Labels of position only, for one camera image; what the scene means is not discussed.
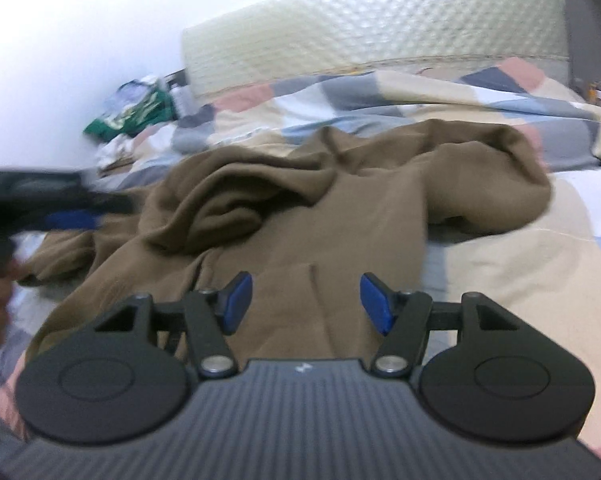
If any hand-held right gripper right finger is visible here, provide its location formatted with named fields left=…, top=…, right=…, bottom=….
left=359, top=272, right=556, bottom=379

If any grey built-in wardrobe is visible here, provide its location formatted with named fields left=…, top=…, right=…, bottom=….
left=555, top=0, right=601, bottom=106

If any pale plastic package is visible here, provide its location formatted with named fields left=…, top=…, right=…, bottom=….
left=105, top=79, right=152, bottom=116

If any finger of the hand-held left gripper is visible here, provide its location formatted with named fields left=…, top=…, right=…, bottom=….
left=44, top=209, right=106, bottom=232
left=79, top=189, right=137, bottom=217

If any brown hoodie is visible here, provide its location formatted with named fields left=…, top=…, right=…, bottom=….
left=17, top=118, right=554, bottom=362

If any white crumpled cloth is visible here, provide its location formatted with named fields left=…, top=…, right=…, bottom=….
left=95, top=134, right=142, bottom=171

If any row of cosmetic bottles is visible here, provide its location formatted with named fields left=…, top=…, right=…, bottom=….
left=569, top=77, right=601, bottom=111

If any green bag pile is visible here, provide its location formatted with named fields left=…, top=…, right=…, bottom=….
left=82, top=87, right=174, bottom=137

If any checkered patchwork quilt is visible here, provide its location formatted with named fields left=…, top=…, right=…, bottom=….
left=0, top=57, right=601, bottom=457

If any cream quilted headboard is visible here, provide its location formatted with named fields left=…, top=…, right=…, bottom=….
left=180, top=0, right=569, bottom=101

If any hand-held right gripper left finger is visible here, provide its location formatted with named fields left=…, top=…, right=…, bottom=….
left=55, top=270, right=254, bottom=379

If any white plastic bottle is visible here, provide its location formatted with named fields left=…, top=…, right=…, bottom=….
left=172, top=84, right=199, bottom=119

